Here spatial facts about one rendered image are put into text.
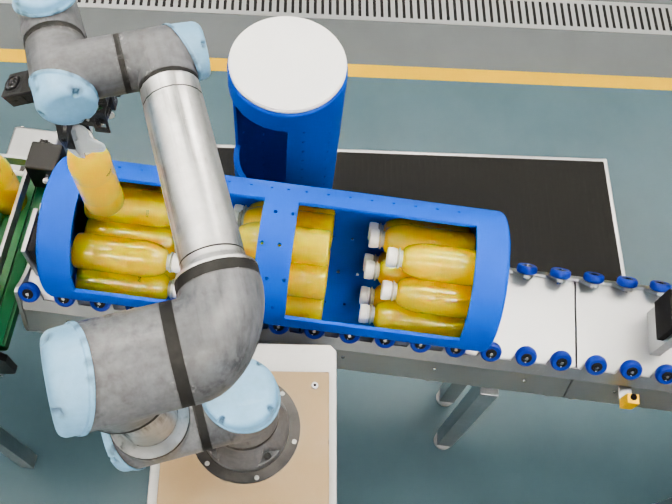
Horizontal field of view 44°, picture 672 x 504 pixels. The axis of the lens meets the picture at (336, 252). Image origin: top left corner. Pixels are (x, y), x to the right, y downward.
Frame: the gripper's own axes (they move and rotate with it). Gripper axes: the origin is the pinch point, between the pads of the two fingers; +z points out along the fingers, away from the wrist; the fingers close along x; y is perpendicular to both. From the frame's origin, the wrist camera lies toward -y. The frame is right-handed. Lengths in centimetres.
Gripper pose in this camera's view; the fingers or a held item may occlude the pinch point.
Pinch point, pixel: (80, 139)
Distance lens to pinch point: 141.1
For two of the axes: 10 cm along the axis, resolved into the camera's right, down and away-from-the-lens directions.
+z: -0.7, 4.4, 9.0
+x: 1.1, -8.9, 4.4
